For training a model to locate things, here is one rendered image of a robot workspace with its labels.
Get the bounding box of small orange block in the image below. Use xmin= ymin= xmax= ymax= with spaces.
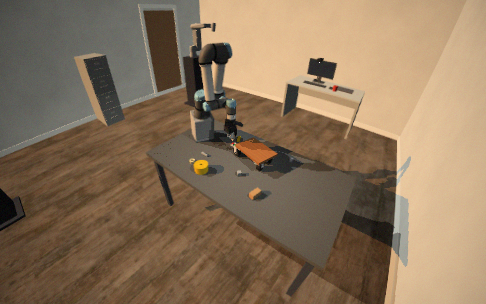
xmin=249 ymin=187 xmax=261 ymax=200

